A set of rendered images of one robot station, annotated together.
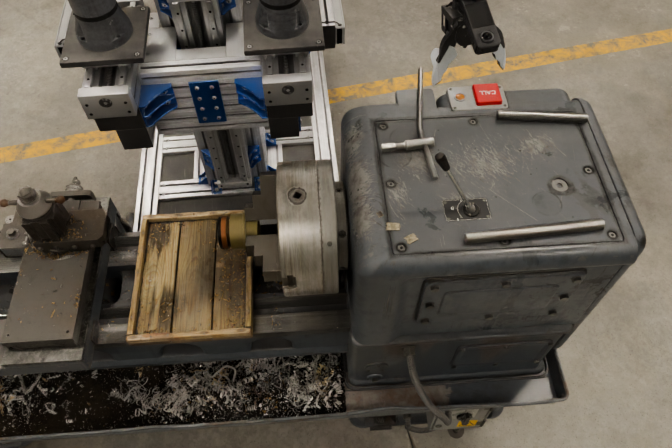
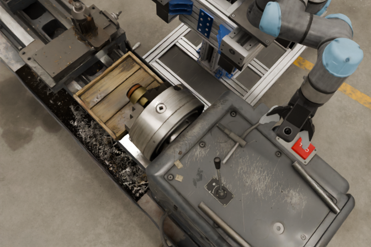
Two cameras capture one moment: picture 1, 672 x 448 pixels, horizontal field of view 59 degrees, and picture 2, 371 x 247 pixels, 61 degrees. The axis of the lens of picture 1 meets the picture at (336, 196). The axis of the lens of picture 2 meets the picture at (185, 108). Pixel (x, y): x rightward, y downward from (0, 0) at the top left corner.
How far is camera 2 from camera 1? 52 cm
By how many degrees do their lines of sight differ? 22
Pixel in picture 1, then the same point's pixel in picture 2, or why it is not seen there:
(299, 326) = (137, 155)
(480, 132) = (274, 162)
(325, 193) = (173, 119)
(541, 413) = not seen: outside the picture
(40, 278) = (66, 42)
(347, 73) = not seen: hidden behind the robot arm
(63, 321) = (56, 68)
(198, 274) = (123, 95)
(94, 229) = (98, 41)
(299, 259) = (138, 135)
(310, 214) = (157, 122)
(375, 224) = (173, 155)
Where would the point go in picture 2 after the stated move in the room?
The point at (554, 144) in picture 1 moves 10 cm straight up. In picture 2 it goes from (303, 207) to (317, 204)
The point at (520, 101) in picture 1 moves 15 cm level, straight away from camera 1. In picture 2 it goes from (316, 168) to (354, 155)
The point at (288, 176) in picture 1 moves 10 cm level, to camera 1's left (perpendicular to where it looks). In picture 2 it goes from (168, 96) to (150, 77)
